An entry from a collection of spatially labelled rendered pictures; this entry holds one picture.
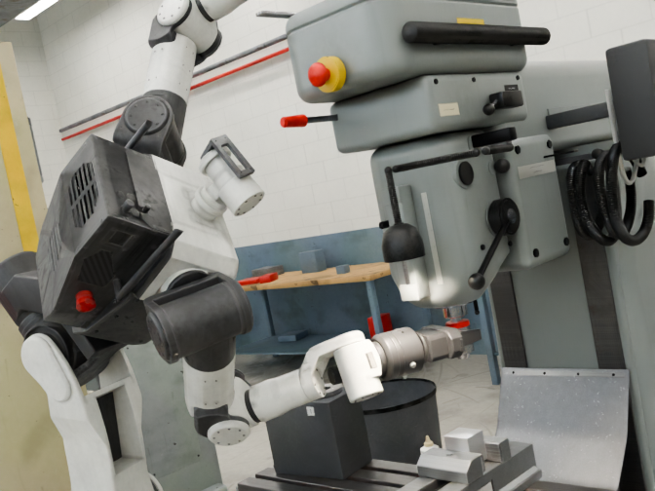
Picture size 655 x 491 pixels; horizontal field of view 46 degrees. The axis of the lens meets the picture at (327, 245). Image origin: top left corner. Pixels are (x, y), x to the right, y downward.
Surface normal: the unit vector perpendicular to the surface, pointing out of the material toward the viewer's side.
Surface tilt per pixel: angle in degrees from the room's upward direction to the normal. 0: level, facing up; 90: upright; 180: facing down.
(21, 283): 90
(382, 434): 94
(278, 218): 90
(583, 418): 63
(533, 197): 90
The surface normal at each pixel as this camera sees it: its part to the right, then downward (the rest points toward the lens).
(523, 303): -0.68, 0.18
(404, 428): 0.26, 0.07
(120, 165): 0.65, -0.63
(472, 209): 0.71, -0.10
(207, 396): 0.16, 0.72
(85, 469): -0.44, 0.14
